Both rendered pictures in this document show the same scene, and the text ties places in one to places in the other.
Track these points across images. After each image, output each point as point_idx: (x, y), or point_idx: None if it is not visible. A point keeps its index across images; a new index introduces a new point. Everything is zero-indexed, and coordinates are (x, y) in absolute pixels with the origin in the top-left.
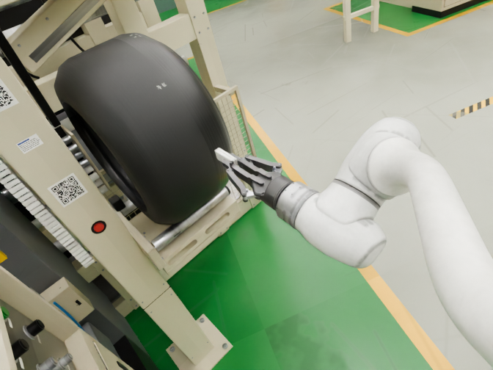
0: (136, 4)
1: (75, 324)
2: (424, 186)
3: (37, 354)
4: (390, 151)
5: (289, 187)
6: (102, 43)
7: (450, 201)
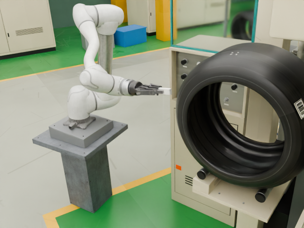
0: None
1: (243, 116)
2: (92, 51)
3: (224, 84)
4: (94, 64)
5: (130, 80)
6: (258, 49)
7: (89, 47)
